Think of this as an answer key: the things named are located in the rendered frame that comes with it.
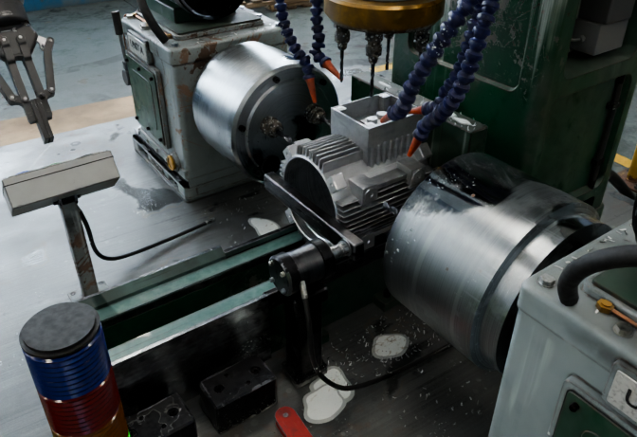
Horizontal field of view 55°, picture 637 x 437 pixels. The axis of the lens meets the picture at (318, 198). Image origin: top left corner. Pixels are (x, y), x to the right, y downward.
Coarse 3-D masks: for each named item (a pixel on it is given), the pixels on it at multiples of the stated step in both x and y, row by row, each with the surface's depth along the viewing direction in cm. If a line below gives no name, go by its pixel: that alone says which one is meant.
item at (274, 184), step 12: (264, 180) 106; (276, 180) 104; (276, 192) 104; (288, 192) 101; (300, 192) 101; (288, 204) 101; (300, 204) 98; (312, 204) 98; (300, 216) 99; (312, 216) 96; (324, 216) 95; (324, 228) 94; (336, 228) 92; (336, 240) 92; (348, 240) 89; (360, 240) 89; (360, 252) 90
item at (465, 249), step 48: (432, 192) 79; (480, 192) 76; (528, 192) 75; (432, 240) 76; (480, 240) 72; (528, 240) 70; (576, 240) 71; (432, 288) 76; (480, 288) 71; (480, 336) 73
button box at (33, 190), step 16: (80, 160) 99; (96, 160) 100; (112, 160) 101; (16, 176) 94; (32, 176) 95; (48, 176) 96; (64, 176) 97; (80, 176) 98; (96, 176) 99; (112, 176) 101; (16, 192) 94; (32, 192) 95; (48, 192) 96; (64, 192) 97; (80, 192) 101; (16, 208) 93; (32, 208) 98
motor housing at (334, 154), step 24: (312, 144) 98; (336, 144) 99; (288, 168) 104; (312, 168) 108; (336, 168) 96; (360, 168) 98; (384, 168) 99; (432, 168) 103; (312, 192) 110; (384, 192) 98; (408, 192) 101; (336, 216) 95; (360, 216) 96; (384, 216) 100
